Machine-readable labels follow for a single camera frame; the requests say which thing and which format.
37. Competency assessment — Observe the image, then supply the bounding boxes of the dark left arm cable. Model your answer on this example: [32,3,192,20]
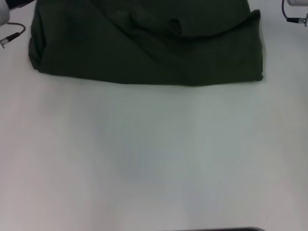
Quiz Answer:
[6,22,26,37]

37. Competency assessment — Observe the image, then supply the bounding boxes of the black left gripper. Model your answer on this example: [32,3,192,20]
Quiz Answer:
[6,0,36,10]

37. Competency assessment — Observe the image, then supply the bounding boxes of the dark arm cable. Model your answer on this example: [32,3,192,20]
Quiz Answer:
[6,22,26,37]
[282,0,290,20]

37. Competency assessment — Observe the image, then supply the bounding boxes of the silver right cable connector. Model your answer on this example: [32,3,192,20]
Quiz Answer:
[286,13,308,27]

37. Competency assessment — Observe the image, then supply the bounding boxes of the dark green FREE t-shirt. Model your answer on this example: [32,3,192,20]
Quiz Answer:
[28,0,264,88]

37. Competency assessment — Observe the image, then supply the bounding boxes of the dark right arm cable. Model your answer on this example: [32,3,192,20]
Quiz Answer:
[282,0,290,20]

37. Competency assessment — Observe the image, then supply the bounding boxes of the silver cable connector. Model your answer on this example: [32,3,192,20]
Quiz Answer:
[286,13,308,27]
[0,32,21,50]

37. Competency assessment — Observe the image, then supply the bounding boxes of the silver left cable connector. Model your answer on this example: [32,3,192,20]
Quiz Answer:
[0,32,21,50]

